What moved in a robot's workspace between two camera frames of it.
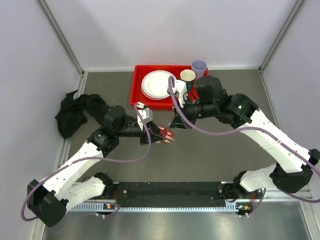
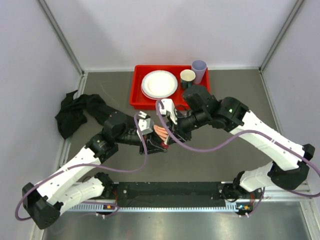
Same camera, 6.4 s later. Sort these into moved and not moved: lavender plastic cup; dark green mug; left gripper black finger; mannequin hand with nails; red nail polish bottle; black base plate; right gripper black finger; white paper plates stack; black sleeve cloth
Moved: right gripper black finger; red nail polish bottle; left gripper black finger
Not moved: mannequin hand with nails; white paper plates stack; black sleeve cloth; black base plate; dark green mug; lavender plastic cup
